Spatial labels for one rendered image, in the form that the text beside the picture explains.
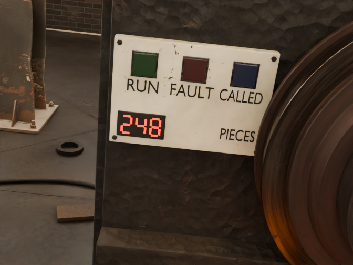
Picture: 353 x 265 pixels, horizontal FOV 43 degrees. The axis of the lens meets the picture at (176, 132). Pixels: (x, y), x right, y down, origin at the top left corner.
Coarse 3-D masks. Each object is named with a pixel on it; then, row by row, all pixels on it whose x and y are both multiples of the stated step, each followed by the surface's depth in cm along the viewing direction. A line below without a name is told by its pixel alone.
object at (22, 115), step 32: (0, 0) 303; (32, 0) 331; (0, 32) 311; (32, 32) 310; (0, 64) 320; (32, 64) 350; (0, 96) 329; (32, 96) 328; (0, 128) 325; (32, 128) 328
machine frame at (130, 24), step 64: (128, 0) 70; (192, 0) 69; (256, 0) 69; (320, 0) 69; (128, 192) 83; (192, 192) 83; (256, 192) 82; (128, 256) 82; (192, 256) 81; (256, 256) 82
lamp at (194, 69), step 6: (186, 60) 71; (192, 60) 71; (198, 60) 71; (204, 60) 71; (186, 66) 71; (192, 66) 71; (198, 66) 71; (204, 66) 71; (186, 72) 71; (192, 72) 71; (198, 72) 71; (204, 72) 71; (186, 78) 72; (192, 78) 72; (198, 78) 72; (204, 78) 72
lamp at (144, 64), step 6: (138, 54) 70; (144, 54) 70; (150, 54) 70; (138, 60) 71; (144, 60) 71; (150, 60) 71; (138, 66) 71; (144, 66) 71; (150, 66) 71; (132, 72) 72; (138, 72) 72; (144, 72) 71; (150, 72) 71
